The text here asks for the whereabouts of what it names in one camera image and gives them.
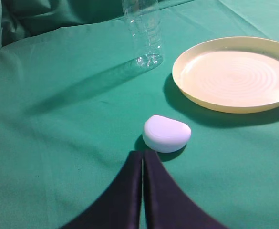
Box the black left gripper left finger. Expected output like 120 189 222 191
62 151 143 229

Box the green tablecloth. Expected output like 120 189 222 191
0 0 279 229

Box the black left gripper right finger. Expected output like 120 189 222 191
144 150 227 229

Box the white rounded plastic case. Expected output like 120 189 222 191
142 115 191 153

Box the clear plastic bottle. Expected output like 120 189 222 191
122 0 163 69

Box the pale yellow round plate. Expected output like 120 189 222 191
172 36 279 114

